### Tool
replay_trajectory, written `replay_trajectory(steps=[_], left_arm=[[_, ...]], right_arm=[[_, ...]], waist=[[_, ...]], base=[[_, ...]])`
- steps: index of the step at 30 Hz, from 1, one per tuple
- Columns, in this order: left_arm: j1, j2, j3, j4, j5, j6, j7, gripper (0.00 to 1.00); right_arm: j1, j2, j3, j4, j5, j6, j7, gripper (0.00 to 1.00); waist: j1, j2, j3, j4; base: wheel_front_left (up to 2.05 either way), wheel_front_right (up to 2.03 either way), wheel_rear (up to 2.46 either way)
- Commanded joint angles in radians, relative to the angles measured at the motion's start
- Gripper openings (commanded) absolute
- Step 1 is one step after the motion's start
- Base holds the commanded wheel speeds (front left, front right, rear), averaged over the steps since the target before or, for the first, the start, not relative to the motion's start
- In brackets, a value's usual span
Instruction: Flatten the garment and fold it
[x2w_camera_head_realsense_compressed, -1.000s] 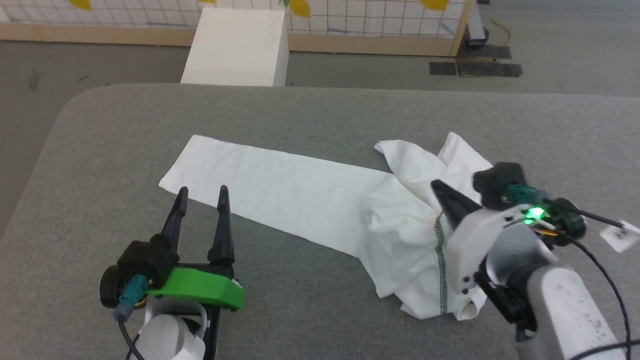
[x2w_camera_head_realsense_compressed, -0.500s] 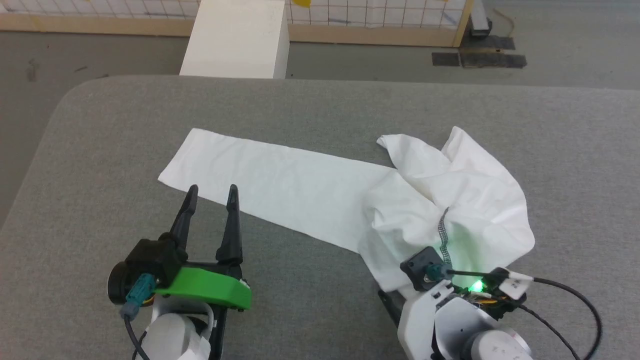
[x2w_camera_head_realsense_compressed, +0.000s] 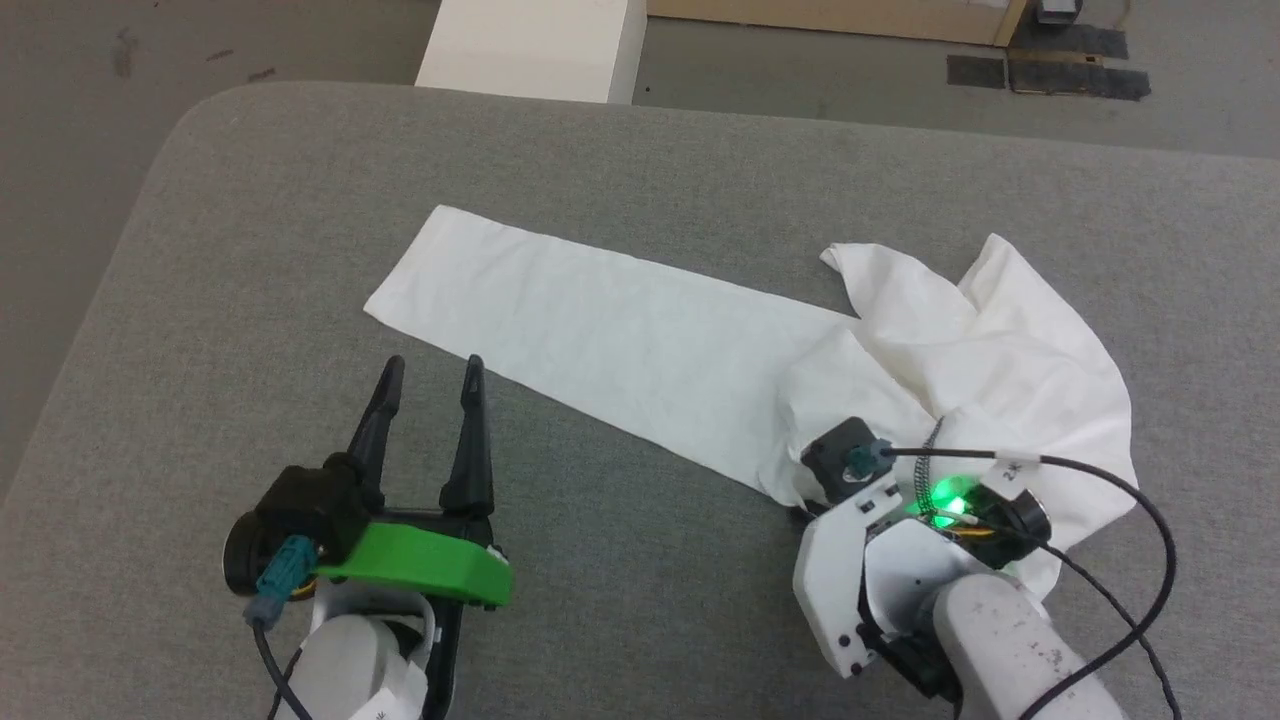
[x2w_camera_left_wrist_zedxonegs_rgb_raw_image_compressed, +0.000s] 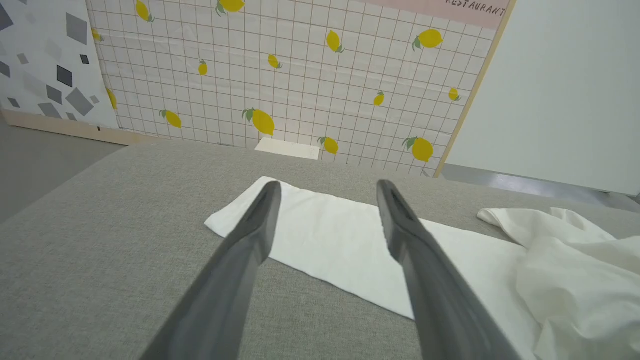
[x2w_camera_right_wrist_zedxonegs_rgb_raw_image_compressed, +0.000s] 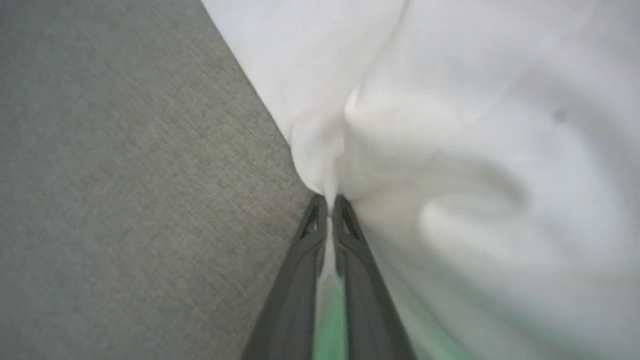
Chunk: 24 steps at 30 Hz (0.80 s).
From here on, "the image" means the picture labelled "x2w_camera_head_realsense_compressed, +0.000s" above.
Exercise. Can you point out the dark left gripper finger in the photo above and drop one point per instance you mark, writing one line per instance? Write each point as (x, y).
(380, 430)
(470, 450)

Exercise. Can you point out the small black floor mat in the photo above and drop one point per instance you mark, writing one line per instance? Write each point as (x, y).
(976, 71)

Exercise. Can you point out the black floor device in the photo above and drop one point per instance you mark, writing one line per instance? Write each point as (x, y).
(1058, 9)

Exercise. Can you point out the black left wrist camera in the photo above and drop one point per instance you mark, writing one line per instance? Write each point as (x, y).
(300, 505)

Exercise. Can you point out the light wooden board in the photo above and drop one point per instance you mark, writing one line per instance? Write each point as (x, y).
(830, 15)

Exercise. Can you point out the white garment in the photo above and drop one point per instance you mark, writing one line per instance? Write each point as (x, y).
(620, 330)

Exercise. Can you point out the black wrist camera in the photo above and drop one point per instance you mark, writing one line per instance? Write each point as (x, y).
(835, 462)
(300, 505)

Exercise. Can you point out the long black floor mat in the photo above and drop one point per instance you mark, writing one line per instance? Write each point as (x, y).
(1080, 80)

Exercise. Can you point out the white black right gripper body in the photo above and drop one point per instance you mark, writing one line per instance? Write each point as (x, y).
(840, 580)

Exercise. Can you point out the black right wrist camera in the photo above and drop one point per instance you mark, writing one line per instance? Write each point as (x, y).
(835, 462)

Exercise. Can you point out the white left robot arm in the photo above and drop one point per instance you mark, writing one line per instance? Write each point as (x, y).
(350, 665)

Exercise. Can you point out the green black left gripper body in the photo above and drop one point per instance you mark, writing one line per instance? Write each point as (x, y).
(430, 565)

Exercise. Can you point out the white cabinet block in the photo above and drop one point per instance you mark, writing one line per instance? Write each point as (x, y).
(540, 45)

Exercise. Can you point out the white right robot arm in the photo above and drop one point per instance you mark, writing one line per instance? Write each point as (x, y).
(1010, 650)

